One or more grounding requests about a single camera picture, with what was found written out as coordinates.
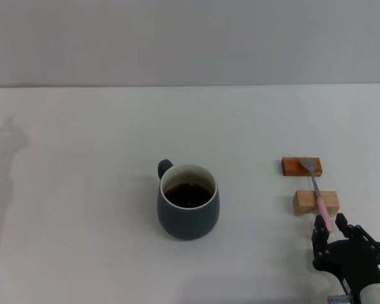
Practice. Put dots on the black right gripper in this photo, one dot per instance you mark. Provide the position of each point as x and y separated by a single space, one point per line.
348 259

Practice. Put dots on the dark grey ceramic cup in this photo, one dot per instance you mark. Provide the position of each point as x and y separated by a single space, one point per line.
187 221

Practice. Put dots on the light wooden arch block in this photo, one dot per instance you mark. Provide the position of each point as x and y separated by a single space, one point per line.
304 202

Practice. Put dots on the dark orange wooden block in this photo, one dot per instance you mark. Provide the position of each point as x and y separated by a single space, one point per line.
289 167

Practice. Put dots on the dark brown coffee liquid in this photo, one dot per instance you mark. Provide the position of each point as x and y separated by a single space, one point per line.
188 194

